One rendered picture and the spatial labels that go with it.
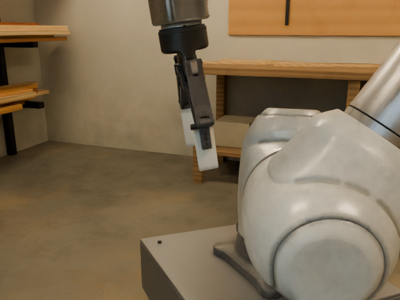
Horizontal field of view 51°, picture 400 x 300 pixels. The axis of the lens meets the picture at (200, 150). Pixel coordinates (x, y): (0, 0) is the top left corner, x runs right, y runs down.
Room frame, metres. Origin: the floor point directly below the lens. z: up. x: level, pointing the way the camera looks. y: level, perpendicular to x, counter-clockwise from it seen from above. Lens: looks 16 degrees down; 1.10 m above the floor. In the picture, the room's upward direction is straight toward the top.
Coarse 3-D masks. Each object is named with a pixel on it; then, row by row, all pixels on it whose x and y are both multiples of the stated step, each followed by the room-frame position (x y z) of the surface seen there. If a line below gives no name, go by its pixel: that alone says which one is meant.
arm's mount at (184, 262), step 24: (144, 240) 0.73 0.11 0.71; (168, 240) 0.73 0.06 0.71; (192, 240) 0.74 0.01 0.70; (216, 240) 0.74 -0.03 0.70; (144, 264) 0.72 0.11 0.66; (168, 264) 0.64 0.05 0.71; (192, 264) 0.64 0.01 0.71; (216, 264) 0.65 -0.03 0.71; (144, 288) 0.72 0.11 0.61; (168, 288) 0.60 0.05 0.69; (192, 288) 0.57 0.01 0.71; (216, 288) 0.57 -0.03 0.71; (240, 288) 0.57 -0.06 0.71; (384, 288) 0.59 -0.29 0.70
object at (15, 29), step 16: (0, 32) 3.02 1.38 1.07; (16, 32) 3.16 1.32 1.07; (32, 32) 3.31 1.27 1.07; (48, 32) 3.48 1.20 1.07; (64, 32) 3.67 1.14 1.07; (0, 48) 3.64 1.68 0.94; (0, 64) 3.63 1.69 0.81; (0, 80) 3.63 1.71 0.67; (0, 96) 3.09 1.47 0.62; (16, 96) 3.18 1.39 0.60; (32, 96) 3.34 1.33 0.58; (0, 112) 3.00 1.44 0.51
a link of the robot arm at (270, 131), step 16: (272, 112) 0.64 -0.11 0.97; (288, 112) 0.63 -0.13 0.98; (304, 112) 0.63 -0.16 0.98; (320, 112) 0.65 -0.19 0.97; (256, 128) 0.64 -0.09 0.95; (272, 128) 0.61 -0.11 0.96; (288, 128) 0.60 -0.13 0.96; (256, 144) 0.62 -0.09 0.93; (272, 144) 0.60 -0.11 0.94; (240, 160) 0.66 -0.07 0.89; (256, 160) 0.59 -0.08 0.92; (240, 176) 0.63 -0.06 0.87; (240, 192) 0.61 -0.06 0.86; (240, 208) 0.62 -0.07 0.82; (240, 224) 0.65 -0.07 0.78
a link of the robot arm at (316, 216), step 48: (384, 96) 0.45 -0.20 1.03; (288, 144) 0.49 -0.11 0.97; (336, 144) 0.42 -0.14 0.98; (384, 144) 0.41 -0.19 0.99; (288, 192) 0.40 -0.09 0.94; (336, 192) 0.38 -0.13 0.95; (384, 192) 0.39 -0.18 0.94; (288, 240) 0.36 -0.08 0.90; (336, 240) 0.35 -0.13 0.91; (384, 240) 0.36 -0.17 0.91; (288, 288) 0.36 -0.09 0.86; (336, 288) 0.35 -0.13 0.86
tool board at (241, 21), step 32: (256, 0) 3.41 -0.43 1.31; (288, 0) 3.31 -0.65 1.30; (320, 0) 3.24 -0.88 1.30; (352, 0) 3.17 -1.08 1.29; (384, 0) 3.10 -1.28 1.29; (256, 32) 3.41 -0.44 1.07; (288, 32) 3.32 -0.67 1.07; (320, 32) 3.24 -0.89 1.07; (352, 32) 3.16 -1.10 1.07; (384, 32) 3.09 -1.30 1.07
